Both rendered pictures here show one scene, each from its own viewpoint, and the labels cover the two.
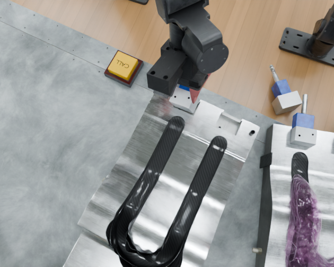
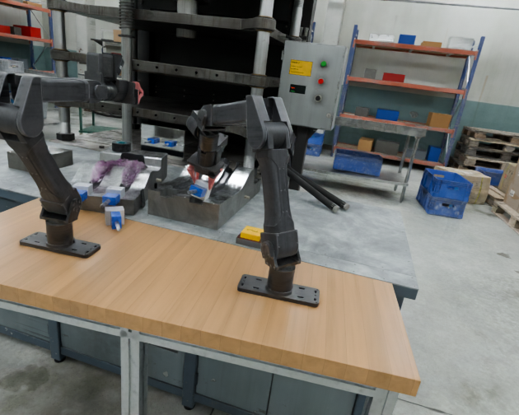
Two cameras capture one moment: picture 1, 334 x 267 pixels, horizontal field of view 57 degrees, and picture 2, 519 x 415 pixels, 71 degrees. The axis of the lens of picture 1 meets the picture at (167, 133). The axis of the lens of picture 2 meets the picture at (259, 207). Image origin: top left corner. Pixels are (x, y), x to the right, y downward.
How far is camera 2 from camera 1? 145 cm
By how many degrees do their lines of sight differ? 85
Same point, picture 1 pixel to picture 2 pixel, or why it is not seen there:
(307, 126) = (110, 193)
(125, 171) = (236, 184)
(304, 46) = (75, 243)
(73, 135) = not seen: hidden behind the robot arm
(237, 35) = (142, 256)
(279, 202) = (145, 174)
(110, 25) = not seen: hidden behind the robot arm
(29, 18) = (356, 269)
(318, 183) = (114, 183)
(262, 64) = (123, 240)
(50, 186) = not seen: hidden behind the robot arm
